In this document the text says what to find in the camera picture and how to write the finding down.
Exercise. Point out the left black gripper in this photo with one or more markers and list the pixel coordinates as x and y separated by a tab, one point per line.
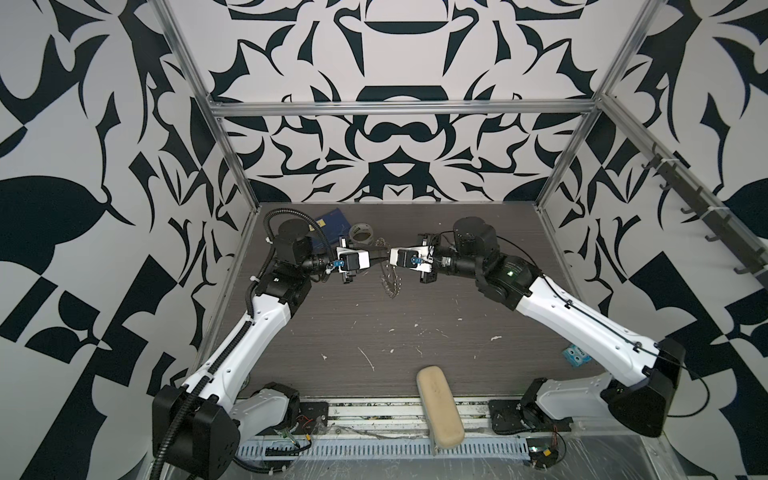
346	273

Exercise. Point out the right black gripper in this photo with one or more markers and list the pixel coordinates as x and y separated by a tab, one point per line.
431	239

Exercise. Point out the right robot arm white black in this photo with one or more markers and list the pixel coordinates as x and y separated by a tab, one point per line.
640	377

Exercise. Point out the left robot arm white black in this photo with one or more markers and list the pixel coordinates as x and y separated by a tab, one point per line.
200	425

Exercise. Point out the patterned tape roll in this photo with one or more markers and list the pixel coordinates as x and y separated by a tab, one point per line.
361	235

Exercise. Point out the blue booklet yellow label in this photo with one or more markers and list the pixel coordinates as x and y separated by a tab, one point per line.
334	224

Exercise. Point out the beige glasses case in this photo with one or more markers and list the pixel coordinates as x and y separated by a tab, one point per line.
441	412

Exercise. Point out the light blue small box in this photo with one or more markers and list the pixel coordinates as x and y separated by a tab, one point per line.
575	356

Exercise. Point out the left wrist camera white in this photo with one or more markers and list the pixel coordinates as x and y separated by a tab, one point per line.
352	260

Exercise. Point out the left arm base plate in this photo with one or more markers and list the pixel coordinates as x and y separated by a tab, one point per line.
302	418

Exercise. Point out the white slotted cable duct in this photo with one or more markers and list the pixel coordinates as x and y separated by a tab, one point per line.
514	449

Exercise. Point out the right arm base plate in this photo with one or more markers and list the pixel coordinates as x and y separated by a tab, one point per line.
510	417

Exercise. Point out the small circuit board with wires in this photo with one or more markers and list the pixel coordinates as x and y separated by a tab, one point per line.
544	453

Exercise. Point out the black wall hook rack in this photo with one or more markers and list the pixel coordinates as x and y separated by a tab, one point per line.
702	204

